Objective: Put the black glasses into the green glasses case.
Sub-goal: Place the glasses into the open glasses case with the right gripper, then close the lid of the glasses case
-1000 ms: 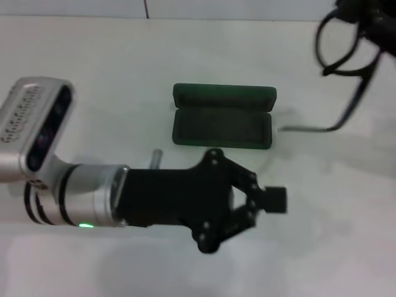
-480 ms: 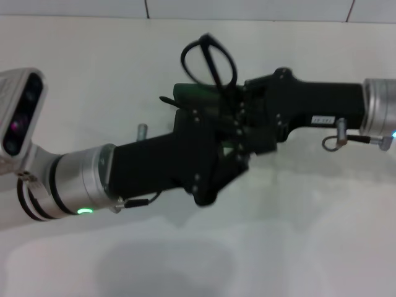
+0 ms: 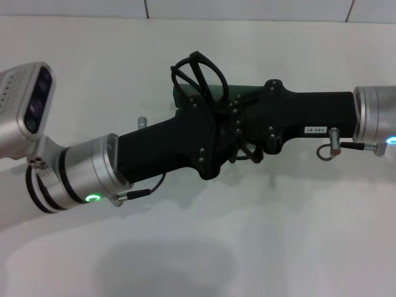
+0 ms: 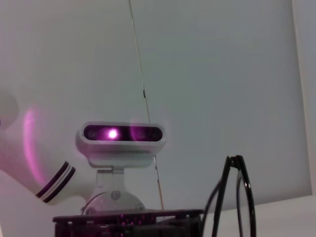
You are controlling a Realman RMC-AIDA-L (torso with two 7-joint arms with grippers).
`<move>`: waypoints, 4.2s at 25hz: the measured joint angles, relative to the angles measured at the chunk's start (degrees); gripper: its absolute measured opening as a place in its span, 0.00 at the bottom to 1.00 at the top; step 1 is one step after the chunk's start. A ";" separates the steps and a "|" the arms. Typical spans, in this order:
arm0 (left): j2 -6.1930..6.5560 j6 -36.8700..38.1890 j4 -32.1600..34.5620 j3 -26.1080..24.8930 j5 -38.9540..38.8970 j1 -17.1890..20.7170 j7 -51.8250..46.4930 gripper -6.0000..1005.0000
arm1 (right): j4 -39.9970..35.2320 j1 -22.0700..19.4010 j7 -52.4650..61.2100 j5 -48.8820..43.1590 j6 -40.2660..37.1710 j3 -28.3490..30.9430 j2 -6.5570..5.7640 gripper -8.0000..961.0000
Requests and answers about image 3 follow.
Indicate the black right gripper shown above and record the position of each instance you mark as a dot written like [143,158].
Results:
[309,111]

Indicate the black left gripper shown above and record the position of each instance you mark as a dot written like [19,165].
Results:
[161,145]

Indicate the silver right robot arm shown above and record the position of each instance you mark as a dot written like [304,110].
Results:
[376,114]

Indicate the black glasses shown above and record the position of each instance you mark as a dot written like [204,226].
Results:
[198,66]

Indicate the silver left gripper connector post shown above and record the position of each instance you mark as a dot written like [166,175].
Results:
[142,121]

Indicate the silver right gripper connector post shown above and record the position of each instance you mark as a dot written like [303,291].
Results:
[334,139]

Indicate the silver gripper connector post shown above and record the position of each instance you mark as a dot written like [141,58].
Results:
[334,139]
[142,121]

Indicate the green glasses case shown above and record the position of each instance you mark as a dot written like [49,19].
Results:
[182,92]

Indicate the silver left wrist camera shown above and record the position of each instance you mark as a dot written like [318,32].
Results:
[28,102]

